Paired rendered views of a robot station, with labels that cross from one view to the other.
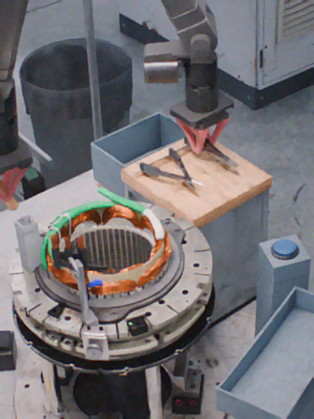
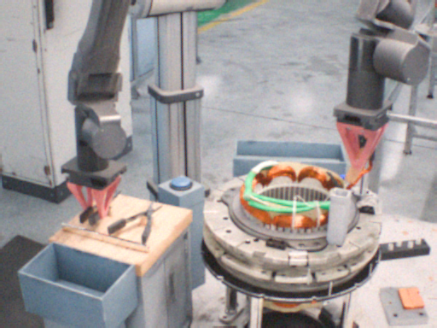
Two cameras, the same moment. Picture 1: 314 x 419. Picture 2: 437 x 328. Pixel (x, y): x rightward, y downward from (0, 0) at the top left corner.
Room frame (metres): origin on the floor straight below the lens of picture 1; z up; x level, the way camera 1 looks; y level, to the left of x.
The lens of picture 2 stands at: (1.75, 0.86, 1.66)
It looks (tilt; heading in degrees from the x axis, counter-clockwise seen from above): 26 degrees down; 240
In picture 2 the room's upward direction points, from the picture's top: straight up
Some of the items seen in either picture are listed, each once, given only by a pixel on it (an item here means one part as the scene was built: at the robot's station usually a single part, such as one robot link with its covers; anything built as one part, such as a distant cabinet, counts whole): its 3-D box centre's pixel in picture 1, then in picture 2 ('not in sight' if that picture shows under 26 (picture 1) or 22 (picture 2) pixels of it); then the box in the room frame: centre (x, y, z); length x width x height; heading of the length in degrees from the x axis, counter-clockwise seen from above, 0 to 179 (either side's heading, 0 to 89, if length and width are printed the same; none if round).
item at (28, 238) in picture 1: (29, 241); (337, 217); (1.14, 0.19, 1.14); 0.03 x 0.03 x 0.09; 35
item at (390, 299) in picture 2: not in sight; (403, 304); (0.84, 0.13, 0.79); 0.12 x 0.09 x 0.02; 59
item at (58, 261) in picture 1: (69, 257); (365, 146); (1.01, 0.12, 1.21); 0.04 x 0.04 x 0.03; 35
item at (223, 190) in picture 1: (196, 178); (121, 230); (1.40, -0.08, 1.05); 0.20 x 0.19 x 0.02; 37
